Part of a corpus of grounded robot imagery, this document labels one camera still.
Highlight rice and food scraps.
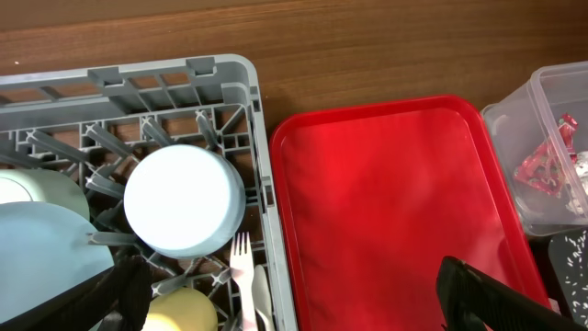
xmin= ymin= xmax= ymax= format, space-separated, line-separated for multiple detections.
xmin=562 ymin=230 xmax=587 ymax=315

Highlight red plastic snack wrapper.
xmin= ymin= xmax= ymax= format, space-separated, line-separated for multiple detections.
xmin=514 ymin=113 xmax=578 ymax=198

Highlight yellow plastic cup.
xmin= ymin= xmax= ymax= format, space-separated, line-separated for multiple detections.
xmin=142 ymin=288 xmax=218 ymax=331

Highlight grey plastic dishwasher rack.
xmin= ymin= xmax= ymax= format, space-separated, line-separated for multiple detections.
xmin=1 ymin=54 xmax=298 ymax=331

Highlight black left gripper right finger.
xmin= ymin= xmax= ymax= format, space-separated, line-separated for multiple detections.
xmin=435 ymin=256 xmax=583 ymax=331

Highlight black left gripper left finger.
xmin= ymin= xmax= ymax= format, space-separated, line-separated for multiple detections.
xmin=1 ymin=256 xmax=153 ymax=330

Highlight white plastic fork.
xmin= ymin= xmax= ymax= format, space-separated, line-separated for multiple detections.
xmin=230 ymin=232 xmax=258 ymax=331

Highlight light green bowl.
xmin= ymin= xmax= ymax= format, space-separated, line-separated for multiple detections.
xmin=1 ymin=169 xmax=90 ymax=221

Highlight light blue plate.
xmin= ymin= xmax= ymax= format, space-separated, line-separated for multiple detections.
xmin=1 ymin=201 xmax=114 ymax=322

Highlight red plastic serving tray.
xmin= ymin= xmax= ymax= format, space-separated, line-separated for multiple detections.
xmin=270 ymin=96 xmax=548 ymax=330

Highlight light blue small bowl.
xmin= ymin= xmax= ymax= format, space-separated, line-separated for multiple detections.
xmin=123 ymin=144 xmax=246 ymax=259

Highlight clear plastic waste bin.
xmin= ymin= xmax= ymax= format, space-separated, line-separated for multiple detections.
xmin=481 ymin=62 xmax=587 ymax=236

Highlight black plastic waste tray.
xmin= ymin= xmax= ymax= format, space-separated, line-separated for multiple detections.
xmin=529 ymin=227 xmax=587 ymax=327

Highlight white paper napkin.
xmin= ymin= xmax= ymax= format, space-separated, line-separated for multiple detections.
xmin=567 ymin=151 xmax=587 ymax=215

